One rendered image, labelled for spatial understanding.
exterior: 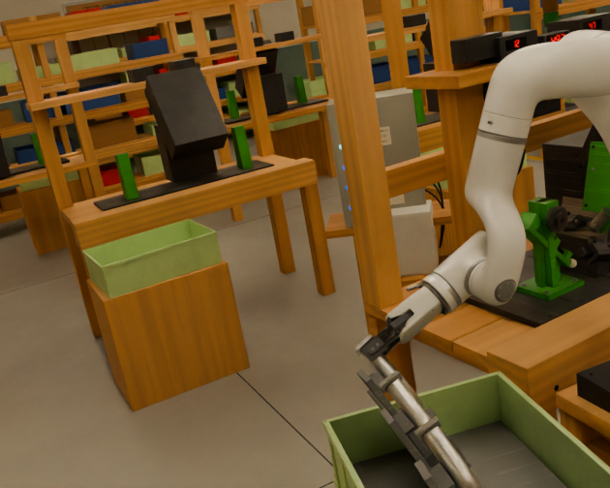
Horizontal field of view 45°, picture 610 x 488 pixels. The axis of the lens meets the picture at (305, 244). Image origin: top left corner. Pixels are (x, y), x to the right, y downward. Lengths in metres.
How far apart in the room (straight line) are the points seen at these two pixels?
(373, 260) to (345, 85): 0.53
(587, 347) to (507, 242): 0.69
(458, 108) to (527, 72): 1.00
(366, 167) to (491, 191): 0.83
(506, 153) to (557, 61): 0.18
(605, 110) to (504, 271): 0.37
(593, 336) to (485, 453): 0.50
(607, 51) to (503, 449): 0.83
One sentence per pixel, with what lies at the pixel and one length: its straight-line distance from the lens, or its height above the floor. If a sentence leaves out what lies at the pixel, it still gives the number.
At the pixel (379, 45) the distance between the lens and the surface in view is 9.99.
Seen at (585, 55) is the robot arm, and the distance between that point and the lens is 1.38.
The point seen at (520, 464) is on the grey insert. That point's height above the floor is 0.85.
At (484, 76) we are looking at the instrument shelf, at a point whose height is 1.52.
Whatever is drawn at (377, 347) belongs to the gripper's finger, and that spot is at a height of 1.18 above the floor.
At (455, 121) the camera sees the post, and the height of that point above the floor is 1.38.
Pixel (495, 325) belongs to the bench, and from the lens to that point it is 2.11.
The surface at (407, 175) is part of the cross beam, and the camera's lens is 2.36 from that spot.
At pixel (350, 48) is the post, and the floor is 1.67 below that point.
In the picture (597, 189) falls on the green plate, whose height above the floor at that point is 1.14.
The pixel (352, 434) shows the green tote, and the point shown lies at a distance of 1.63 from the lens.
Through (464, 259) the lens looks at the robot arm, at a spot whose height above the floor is 1.30.
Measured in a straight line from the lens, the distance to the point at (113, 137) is 8.70.
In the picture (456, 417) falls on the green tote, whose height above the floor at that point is 0.88.
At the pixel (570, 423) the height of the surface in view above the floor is 0.79.
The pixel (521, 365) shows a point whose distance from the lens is 1.86.
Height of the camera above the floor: 1.79
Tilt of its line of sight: 18 degrees down
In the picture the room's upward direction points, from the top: 10 degrees counter-clockwise
